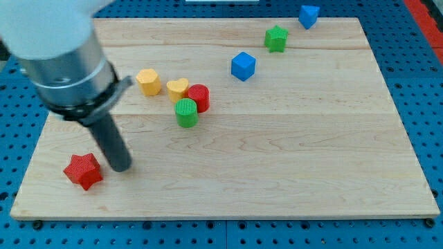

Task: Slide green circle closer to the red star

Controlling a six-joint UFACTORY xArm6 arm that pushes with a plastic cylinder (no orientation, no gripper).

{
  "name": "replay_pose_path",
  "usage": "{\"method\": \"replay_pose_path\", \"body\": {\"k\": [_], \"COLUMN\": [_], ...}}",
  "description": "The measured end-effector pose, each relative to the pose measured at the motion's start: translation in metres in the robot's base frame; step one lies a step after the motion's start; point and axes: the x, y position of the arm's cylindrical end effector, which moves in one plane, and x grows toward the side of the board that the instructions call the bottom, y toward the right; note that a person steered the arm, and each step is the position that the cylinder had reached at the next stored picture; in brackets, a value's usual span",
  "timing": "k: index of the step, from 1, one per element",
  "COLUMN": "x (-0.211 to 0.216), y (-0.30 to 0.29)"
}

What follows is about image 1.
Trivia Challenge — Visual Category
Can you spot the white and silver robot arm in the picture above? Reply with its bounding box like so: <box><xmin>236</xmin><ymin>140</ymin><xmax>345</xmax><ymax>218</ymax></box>
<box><xmin>1</xmin><ymin>0</ymin><xmax>132</xmax><ymax>127</ymax></box>

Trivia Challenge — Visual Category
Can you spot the green star block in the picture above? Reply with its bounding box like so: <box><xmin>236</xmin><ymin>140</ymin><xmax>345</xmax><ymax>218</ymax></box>
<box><xmin>264</xmin><ymin>25</ymin><xmax>289</xmax><ymax>53</ymax></box>

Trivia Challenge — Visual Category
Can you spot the red star block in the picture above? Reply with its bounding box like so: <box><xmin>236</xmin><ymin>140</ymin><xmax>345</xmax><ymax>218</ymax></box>
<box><xmin>63</xmin><ymin>153</ymin><xmax>103</xmax><ymax>191</ymax></box>

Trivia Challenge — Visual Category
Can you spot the light wooden board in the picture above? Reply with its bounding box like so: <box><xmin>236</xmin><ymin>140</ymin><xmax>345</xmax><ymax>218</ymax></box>
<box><xmin>10</xmin><ymin>18</ymin><xmax>440</xmax><ymax>221</ymax></box>

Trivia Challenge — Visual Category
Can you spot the green cylinder block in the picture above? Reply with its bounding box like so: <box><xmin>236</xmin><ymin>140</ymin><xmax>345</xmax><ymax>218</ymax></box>
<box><xmin>174</xmin><ymin>98</ymin><xmax>199</xmax><ymax>128</ymax></box>

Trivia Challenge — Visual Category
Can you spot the red cylinder block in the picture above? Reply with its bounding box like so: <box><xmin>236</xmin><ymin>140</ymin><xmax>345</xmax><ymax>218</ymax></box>
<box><xmin>188</xmin><ymin>84</ymin><xmax>210</xmax><ymax>113</ymax></box>

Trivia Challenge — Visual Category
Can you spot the yellow heart block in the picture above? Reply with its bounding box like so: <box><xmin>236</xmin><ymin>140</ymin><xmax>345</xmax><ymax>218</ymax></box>
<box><xmin>166</xmin><ymin>78</ymin><xmax>190</xmax><ymax>103</ymax></box>

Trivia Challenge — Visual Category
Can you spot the blue cube block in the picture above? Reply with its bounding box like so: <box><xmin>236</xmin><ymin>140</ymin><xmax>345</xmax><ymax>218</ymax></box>
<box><xmin>230</xmin><ymin>52</ymin><xmax>256</xmax><ymax>82</ymax></box>

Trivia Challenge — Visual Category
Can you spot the yellow hexagon block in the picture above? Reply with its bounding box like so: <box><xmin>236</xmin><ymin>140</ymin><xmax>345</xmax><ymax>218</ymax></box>
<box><xmin>136</xmin><ymin>68</ymin><xmax>161</xmax><ymax>96</ymax></box>

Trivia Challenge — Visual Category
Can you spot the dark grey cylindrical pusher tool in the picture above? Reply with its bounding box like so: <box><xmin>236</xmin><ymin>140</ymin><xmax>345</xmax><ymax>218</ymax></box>
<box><xmin>88</xmin><ymin>113</ymin><xmax>132</xmax><ymax>172</ymax></box>

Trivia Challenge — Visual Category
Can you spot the blue triangle block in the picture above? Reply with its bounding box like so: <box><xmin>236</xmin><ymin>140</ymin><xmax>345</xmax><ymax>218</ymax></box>
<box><xmin>298</xmin><ymin>6</ymin><xmax>320</xmax><ymax>30</ymax></box>

